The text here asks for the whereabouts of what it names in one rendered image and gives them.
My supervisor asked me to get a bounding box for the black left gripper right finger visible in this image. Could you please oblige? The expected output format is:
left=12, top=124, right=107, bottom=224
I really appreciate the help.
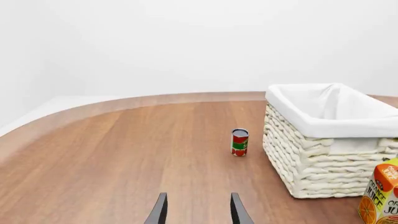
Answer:
left=230, top=192, right=255, bottom=224

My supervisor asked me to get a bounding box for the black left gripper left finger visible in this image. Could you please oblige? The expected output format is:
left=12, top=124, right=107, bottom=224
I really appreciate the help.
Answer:
left=144, top=192, right=169, bottom=224

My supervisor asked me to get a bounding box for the white woven basket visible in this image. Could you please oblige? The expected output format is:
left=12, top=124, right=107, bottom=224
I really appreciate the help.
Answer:
left=262, top=82, right=398, bottom=200

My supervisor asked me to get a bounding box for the red and green tin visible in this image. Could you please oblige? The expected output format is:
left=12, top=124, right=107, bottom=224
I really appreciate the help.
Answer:
left=230, top=128, right=250, bottom=158

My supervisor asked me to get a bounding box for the orange juice carton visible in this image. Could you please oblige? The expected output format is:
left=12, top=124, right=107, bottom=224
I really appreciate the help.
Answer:
left=357, top=157, right=398, bottom=224

